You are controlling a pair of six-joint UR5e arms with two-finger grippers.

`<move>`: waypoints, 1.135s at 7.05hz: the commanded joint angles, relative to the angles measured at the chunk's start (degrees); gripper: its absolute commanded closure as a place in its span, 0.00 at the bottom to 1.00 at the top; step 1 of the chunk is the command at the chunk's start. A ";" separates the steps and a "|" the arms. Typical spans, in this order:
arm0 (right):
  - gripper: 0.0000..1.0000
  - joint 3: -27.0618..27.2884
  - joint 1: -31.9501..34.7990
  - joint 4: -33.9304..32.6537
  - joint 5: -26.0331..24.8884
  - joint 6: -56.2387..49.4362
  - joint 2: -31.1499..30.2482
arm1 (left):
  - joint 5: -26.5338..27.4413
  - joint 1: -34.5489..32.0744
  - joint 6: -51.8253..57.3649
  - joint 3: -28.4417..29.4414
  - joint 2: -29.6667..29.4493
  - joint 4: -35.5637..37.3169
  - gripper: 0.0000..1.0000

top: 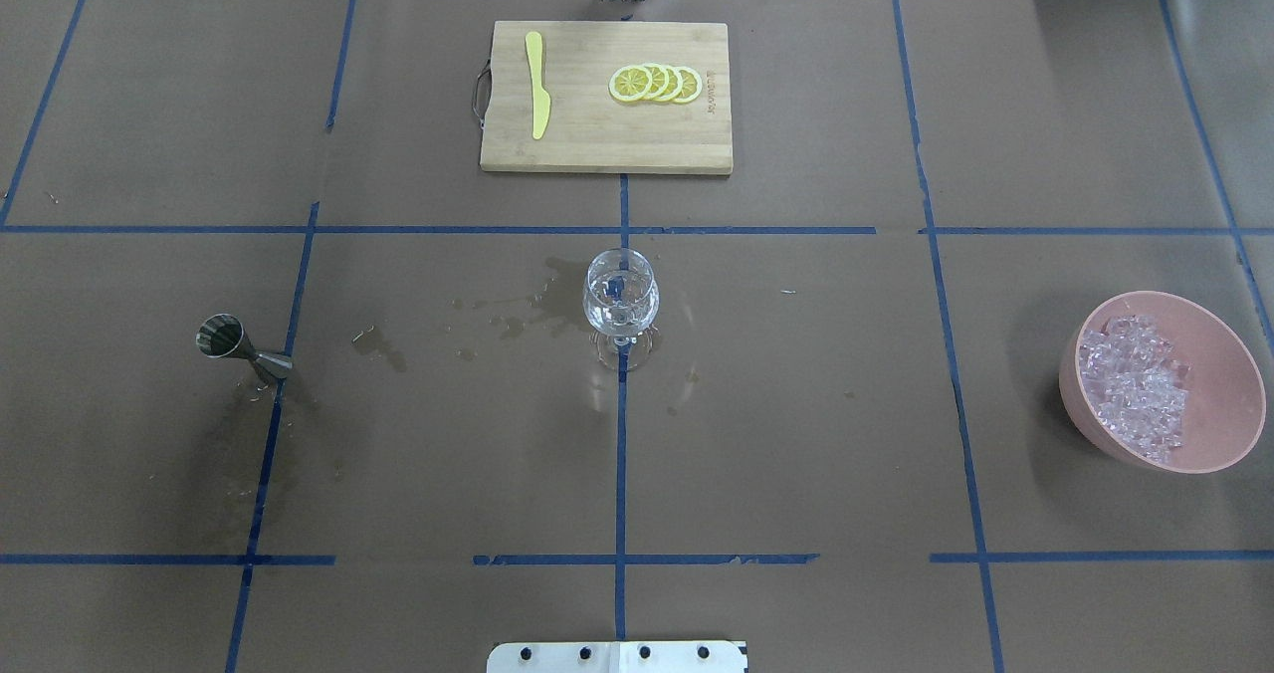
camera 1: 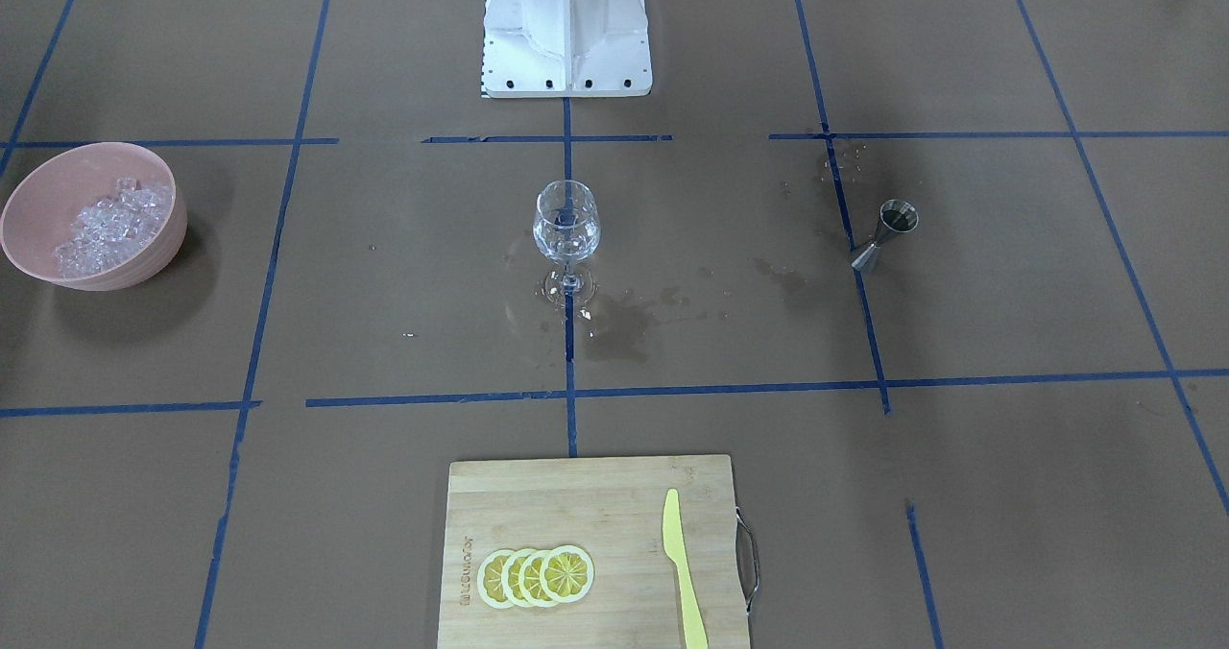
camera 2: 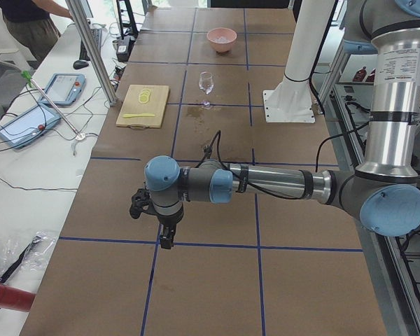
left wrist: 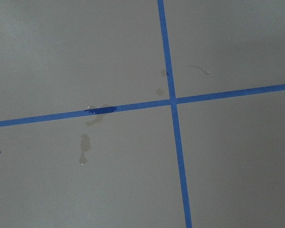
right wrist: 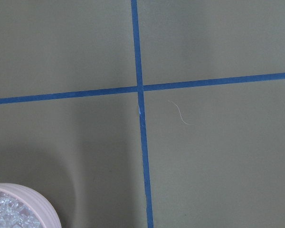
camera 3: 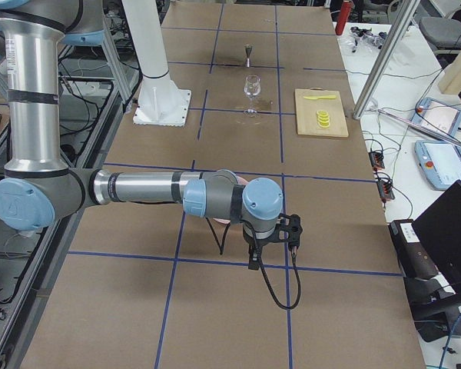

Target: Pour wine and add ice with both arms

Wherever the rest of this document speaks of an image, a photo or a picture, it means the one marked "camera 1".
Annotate steel double jigger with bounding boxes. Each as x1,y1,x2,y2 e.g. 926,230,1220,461
850,199,919,273

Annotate clear wine glass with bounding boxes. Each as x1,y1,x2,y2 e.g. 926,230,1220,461
532,179,601,309

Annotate clear ice cube pile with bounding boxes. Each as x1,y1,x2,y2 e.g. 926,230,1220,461
53,177,173,278

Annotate bamboo cutting board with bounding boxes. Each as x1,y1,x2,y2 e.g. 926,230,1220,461
436,455,751,648

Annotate yellow plastic knife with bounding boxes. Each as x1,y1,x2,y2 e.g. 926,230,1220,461
660,488,710,648

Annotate lemon slice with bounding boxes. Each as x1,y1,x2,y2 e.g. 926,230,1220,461
540,545,595,604
500,547,540,607
478,549,515,610
517,549,559,607

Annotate pink plastic bowl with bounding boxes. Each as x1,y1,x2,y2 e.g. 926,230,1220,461
2,143,187,291

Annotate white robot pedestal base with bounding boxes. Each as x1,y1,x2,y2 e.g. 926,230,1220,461
481,0,654,100

